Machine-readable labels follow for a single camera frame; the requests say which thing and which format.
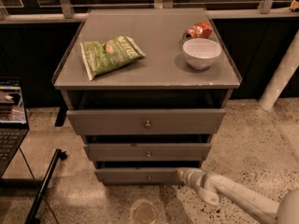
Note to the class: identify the grey top drawer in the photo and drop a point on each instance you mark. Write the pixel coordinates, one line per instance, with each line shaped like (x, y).
(145, 121)

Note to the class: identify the grey middle drawer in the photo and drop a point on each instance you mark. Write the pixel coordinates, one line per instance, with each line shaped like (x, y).
(148, 152)

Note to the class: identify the metal railing frame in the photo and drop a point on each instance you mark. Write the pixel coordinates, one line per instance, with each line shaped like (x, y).
(23, 11)

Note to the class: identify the grey drawer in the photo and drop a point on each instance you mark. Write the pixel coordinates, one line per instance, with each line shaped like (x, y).
(130, 176)
(145, 121)
(148, 152)

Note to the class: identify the white diagonal pipe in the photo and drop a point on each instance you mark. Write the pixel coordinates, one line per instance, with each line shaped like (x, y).
(281, 77)

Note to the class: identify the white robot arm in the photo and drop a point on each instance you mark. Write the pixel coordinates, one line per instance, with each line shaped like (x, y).
(261, 208)

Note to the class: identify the grey drawer cabinet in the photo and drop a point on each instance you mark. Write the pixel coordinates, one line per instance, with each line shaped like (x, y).
(163, 80)

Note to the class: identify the green chip bag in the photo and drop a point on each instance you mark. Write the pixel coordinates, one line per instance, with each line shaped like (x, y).
(103, 58)

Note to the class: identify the black laptop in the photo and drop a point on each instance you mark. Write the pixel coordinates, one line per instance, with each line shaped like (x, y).
(13, 120)

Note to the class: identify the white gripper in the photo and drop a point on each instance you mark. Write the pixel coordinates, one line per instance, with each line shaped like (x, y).
(195, 178)

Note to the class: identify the crushed red soda can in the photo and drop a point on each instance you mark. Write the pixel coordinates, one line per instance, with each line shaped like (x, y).
(199, 30)

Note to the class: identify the grey bottom drawer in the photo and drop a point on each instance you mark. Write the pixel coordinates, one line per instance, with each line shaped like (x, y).
(130, 176)

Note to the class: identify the white bowl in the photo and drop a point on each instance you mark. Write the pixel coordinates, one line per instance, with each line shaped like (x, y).
(200, 53)

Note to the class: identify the black stand leg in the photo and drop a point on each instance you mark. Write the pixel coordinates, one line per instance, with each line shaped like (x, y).
(42, 188)

